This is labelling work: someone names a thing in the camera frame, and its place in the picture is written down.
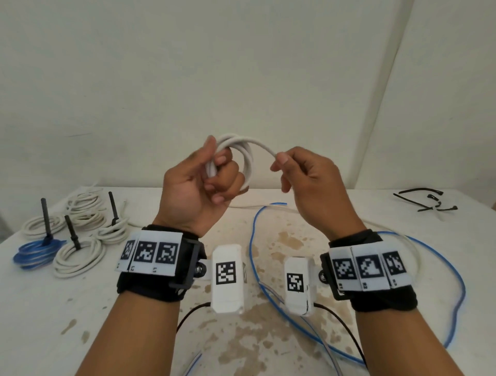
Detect black right camera wire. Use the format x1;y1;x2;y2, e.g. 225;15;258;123
314;304;367;367

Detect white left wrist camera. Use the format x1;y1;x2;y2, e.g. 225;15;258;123
195;244;249;315

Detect person's left hand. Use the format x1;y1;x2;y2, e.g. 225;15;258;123
157;135;249;238

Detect person's right hand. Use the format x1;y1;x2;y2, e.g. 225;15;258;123
270;146;367;244

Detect tangle of white cables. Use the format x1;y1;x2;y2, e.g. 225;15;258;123
122;199;423;279

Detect person's left forearm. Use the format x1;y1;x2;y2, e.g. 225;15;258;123
75;294;183;376

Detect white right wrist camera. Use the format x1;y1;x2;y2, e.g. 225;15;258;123
284;256;324;317

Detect black right wristband with markers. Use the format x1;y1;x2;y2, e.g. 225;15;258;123
319;229;419;312

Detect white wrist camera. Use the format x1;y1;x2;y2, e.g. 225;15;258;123
284;256;324;317
195;244;249;315

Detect black camera wire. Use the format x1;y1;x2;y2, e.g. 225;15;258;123
314;304;367;367
176;303;213;334

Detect blue cable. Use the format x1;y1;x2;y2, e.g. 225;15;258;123
249;202;467;367
12;239;67;271

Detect black left camera wire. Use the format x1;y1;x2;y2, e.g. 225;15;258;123
176;303;213;334

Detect person's right forearm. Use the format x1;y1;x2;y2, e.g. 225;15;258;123
354;308;466;376

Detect bundle of black cable ties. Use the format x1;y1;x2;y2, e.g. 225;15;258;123
393;187;459;213

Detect thick white cable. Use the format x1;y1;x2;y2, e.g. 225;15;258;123
66;190;105;213
204;133;280;194
95;216;131;245
52;237;107;279
71;211;107;230
21;215;67;238

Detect black cable tie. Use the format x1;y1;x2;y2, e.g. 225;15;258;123
108;192;120;227
65;215;82;250
40;198;54;247

